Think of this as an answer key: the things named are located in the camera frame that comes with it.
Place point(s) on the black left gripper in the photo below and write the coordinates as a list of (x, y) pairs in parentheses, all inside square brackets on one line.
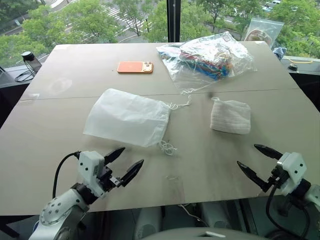
[(108, 178)]

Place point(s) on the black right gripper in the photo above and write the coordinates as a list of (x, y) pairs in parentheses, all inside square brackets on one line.
[(277, 178)]

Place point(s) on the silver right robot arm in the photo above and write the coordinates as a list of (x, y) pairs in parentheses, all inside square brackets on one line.
[(311, 193)]

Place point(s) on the white cloth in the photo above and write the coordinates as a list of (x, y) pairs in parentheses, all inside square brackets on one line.
[(231, 116)]

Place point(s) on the clear plastic bag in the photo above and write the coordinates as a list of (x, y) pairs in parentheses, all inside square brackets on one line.
[(235, 53)]

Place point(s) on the clear zip bag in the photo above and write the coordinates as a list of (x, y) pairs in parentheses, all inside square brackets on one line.
[(268, 30)]

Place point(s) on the orange smartphone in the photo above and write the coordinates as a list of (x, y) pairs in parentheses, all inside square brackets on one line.
[(135, 67)]

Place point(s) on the small black round object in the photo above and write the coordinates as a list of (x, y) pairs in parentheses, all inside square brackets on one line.
[(293, 66)]

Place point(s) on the colourful stacked items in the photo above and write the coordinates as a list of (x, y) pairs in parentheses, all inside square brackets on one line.
[(207, 63)]

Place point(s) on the blue crumpled cloth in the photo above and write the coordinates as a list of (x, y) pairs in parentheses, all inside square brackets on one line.
[(280, 52)]

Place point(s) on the black water bottle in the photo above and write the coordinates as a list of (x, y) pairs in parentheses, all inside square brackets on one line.
[(31, 61)]

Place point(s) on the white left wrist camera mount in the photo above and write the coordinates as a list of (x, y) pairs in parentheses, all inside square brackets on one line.
[(90, 165)]

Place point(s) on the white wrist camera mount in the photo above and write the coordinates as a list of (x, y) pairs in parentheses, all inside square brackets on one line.
[(90, 165), (293, 170)]

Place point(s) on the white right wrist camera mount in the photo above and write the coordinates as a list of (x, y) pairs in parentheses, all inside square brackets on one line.
[(293, 170)]

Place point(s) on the black window frame post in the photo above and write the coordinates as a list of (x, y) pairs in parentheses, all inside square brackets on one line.
[(173, 20)]

